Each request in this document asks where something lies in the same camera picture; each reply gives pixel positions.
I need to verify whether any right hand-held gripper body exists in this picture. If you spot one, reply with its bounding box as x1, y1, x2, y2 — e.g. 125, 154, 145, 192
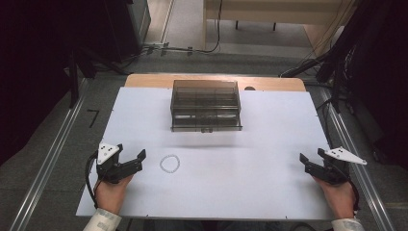
312, 146, 368, 187

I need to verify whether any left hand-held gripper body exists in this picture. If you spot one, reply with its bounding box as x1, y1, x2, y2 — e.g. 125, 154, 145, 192
95, 141, 134, 185

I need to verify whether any clear bead bracelet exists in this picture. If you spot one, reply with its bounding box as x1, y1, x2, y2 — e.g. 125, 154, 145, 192
159, 154, 182, 174

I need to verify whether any smoky clear plastic drawer box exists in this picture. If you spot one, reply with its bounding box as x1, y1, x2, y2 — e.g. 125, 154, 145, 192
169, 79, 243, 134

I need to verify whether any person's right hand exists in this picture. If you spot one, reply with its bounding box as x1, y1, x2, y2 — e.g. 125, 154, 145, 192
312, 176, 357, 219

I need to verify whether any person's left hand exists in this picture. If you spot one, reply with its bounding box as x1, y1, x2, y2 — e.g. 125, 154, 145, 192
94, 174, 135, 216

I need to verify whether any wooden table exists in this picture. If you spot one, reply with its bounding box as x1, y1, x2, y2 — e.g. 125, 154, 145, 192
123, 73, 308, 92

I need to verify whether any black metal stand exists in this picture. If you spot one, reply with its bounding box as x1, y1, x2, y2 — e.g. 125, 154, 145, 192
66, 46, 129, 110

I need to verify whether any white board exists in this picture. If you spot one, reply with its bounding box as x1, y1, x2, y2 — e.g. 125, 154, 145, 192
75, 86, 335, 222

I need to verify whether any dark curtain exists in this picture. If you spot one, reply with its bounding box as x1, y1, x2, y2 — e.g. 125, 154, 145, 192
347, 0, 408, 171
0, 0, 112, 167

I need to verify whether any black cabinet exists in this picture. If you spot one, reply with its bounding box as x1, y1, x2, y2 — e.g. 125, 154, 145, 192
101, 0, 152, 64

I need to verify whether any light wooden bench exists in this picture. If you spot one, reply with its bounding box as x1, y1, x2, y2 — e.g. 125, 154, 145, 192
201, 0, 358, 52

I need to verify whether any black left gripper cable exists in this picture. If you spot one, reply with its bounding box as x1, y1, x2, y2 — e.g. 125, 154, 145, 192
84, 151, 100, 210

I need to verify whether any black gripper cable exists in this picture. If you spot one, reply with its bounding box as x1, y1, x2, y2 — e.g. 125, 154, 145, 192
84, 151, 100, 210
347, 177, 361, 217

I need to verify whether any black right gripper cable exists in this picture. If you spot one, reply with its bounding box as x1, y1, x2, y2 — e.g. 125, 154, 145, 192
347, 177, 361, 217

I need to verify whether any aluminium floor rail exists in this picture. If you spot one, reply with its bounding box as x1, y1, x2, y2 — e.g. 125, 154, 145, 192
9, 77, 89, 231
319, 87, 397, 231

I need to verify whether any black stand with cables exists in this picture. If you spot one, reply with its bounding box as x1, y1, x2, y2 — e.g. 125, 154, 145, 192
278, 0, 383, 114

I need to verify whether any black floor cable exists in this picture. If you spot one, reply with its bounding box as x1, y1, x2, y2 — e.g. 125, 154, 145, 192
140, 0, 224, 56

